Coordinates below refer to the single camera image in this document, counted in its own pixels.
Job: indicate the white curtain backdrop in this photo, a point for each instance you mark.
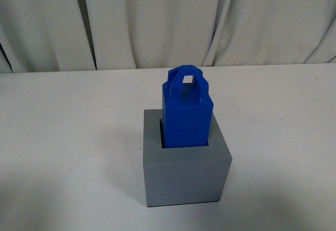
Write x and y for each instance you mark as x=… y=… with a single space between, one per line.
x=70 y=35

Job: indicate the blue handled block part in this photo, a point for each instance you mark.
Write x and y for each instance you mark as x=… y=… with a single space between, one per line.
x=187 y=108

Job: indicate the gray cube base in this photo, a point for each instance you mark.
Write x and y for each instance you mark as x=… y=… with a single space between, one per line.
x=175 y=176

